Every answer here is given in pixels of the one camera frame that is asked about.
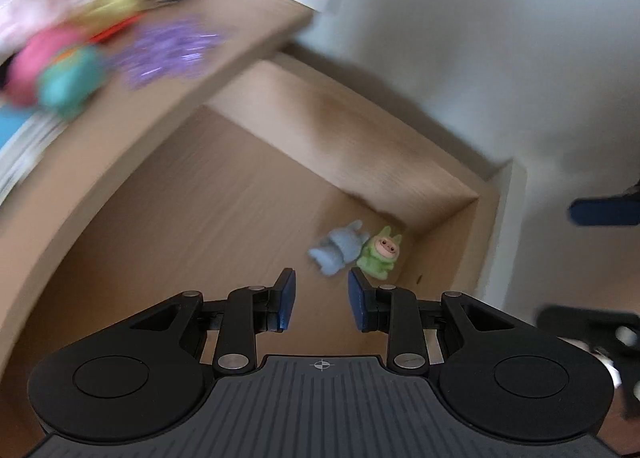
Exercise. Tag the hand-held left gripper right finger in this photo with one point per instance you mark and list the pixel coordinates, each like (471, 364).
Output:
(359, 300)

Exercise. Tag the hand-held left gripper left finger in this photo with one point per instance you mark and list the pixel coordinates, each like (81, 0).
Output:
(286, 300)

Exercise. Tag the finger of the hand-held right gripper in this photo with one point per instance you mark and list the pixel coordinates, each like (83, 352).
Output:
(605, 211)
(580, 323)

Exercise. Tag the green toy figure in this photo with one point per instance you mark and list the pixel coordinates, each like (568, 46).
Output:
(380, 253)

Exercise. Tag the blue toy figure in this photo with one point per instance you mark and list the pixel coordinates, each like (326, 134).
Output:
(337, 250)

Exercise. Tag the purple shiny packet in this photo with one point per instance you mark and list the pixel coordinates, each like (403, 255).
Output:
(170, 51)

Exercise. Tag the teal plush toy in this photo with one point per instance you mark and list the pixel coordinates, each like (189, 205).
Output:
(72, 83)

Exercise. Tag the red thin object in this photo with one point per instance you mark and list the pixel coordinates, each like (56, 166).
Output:
(115, 31)

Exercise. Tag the yellow plush toy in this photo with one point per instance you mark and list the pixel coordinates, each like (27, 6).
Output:
(115, 3)

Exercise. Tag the pink plush toy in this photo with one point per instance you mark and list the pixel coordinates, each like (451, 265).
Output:
(37, 63)

